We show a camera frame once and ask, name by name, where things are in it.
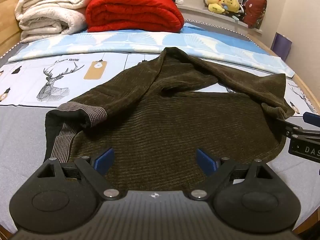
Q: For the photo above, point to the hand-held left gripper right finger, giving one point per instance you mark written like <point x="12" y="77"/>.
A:
<point x="206" y="160"/>

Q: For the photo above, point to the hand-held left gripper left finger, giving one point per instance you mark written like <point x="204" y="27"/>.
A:
<point x="105" y="160"/>

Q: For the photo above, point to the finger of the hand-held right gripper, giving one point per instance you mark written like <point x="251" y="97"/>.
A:
<point x="300" y="132"/>
<point x="311" y="118"/>

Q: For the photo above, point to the dark olive knitted sweater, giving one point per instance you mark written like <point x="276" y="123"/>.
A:
<point x="162" y="125"/>

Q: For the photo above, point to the purple paper bag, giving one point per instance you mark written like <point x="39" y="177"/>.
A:
<point x="282" y="46"/>

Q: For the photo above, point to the printed deer bed sheet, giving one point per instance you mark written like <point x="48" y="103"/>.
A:
<point x="25" y="130"/>

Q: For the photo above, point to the light blue patterned blanket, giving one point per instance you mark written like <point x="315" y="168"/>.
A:
<point x="100" y="42"/>

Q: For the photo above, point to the dark red cushion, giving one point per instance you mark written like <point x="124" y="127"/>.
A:
<point x="255" y="11"/>

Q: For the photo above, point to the yellow bear plush toy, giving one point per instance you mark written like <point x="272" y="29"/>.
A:
<point x="232" y="3"/>

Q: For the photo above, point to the cream folded blanket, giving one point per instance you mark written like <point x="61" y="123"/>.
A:
<point x="47" y="25"/>
<point x="50" y="0"/>

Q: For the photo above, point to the red folded blanket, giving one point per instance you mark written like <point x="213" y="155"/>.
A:
<point x="132" y="12"/>

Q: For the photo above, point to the yellow duck plush toy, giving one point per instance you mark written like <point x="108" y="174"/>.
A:
<point x="215" y="1"/>

